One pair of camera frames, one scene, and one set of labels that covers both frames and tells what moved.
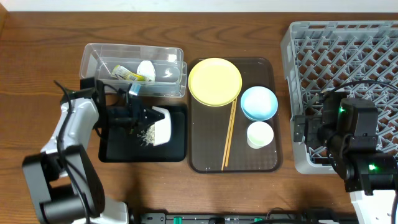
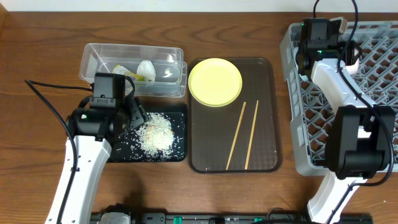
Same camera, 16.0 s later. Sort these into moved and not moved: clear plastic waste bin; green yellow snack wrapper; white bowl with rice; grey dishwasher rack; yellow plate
Moved: white bowl with rice
Not moved: clear plastic waste bin; green yellow snack wrapper; yellow plate; grey dishwasher rack
